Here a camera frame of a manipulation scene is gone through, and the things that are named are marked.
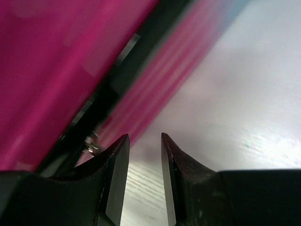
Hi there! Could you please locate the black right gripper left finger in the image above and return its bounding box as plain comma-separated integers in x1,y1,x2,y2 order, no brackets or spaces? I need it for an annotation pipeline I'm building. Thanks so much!
0,134,130,226

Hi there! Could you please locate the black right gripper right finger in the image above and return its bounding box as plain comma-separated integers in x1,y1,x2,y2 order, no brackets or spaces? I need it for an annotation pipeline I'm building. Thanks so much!
161,133,301,226

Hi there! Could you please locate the pink and teal suitcase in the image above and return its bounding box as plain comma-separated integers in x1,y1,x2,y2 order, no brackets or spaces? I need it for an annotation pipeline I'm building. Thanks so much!
0,0,248,174

